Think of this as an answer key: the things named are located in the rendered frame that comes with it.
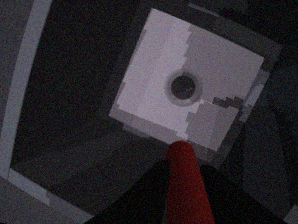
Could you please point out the dark grey open box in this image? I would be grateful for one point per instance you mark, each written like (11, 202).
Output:
(59, 144)

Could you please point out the red peg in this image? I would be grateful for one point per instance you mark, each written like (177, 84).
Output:
(186, 198)

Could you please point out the light grey square plate with hole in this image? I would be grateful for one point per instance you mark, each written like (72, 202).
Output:
(149, 99)

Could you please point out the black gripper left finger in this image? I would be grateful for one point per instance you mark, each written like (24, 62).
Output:
(142, 203)

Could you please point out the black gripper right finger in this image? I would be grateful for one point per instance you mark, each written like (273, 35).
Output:
(230, 205)

